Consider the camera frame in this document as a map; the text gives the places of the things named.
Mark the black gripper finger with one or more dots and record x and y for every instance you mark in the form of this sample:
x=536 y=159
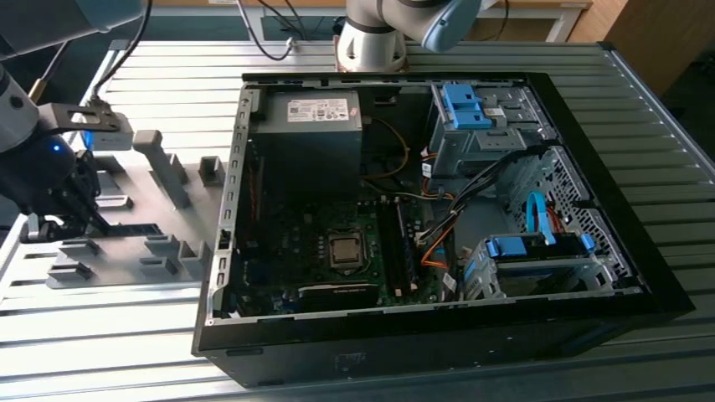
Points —
x=86 y=188
x=52 y=228

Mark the dark RAM stick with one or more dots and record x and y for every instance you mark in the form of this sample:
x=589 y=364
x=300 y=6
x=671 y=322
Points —
x=405 y=247
x=138 y=229

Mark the gray parts rack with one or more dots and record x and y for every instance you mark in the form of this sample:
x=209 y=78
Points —
x=138 y=197

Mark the gray power supply unit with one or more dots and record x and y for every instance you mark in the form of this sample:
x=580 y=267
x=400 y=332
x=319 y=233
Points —
x=312 y=142

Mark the CPU socket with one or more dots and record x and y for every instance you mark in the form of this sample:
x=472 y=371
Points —
x=347 y=233

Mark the silver CPU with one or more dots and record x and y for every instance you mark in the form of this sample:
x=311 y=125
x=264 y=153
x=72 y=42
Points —
x=345 y=250

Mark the black graphics card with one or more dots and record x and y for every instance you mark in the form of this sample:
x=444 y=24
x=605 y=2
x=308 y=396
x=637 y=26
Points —
x=335 y=297

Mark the green motherboard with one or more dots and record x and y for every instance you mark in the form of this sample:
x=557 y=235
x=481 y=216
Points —
x=373 y=251

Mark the black open PC case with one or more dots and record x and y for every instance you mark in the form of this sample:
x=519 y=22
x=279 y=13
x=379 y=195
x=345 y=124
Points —
x=391 y=347

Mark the blue drive latch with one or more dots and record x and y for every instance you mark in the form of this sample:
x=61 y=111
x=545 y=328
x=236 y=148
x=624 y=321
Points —
x=463 y=109

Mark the metal drive cage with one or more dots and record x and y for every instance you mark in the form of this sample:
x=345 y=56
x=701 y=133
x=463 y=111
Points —
x=491 y=144

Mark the hard disk in blue carrier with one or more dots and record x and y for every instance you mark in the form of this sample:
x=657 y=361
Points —
x=505 y=247

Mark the metal disk bay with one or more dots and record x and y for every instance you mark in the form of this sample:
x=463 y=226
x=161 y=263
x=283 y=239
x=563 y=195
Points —
x=547 y=264

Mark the wooden cabinet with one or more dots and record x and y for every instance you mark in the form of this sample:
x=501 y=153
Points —
x=659 y=37

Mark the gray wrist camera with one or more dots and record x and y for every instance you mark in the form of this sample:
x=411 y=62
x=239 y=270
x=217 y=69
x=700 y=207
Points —
x=112 y=140

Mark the black camera bracket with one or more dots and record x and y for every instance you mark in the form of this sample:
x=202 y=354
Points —
x=61 y=113

